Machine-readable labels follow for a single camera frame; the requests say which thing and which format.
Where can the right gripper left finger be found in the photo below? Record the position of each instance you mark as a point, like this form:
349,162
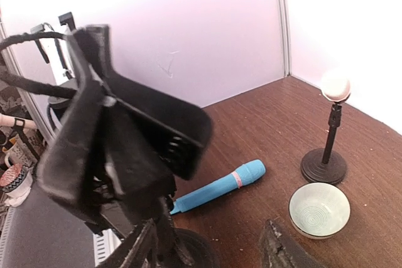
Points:
139,248

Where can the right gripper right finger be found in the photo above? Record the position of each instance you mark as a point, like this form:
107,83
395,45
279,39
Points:
279,249

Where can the blue toy microphone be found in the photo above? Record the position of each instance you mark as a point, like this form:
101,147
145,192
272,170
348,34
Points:
244,175

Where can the black microphone stand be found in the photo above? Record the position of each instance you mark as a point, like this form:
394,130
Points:
121,147
324,165

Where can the cream toy microphone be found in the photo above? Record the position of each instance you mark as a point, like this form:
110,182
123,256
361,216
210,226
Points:
335,86

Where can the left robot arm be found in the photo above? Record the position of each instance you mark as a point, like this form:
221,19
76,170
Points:
29,85

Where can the light green ceramic bowl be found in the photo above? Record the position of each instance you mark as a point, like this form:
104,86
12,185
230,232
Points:
319,210

